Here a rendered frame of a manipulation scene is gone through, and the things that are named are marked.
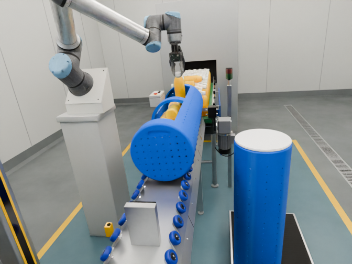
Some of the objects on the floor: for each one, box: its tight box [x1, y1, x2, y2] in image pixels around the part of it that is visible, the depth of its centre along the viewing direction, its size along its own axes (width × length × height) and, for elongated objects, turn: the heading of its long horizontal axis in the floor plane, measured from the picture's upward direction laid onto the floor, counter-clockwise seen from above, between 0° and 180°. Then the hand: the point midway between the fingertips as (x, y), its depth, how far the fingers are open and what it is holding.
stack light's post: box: [227, 85, 232, 187], centre depth 248 cm, size 4×4×110 cm
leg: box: [197, 165, 204, 215], centre depth 220 cm, size 6×6×63 cm
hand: (178, 74), depth 162 cm, fingers closed on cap, 4 cm apart
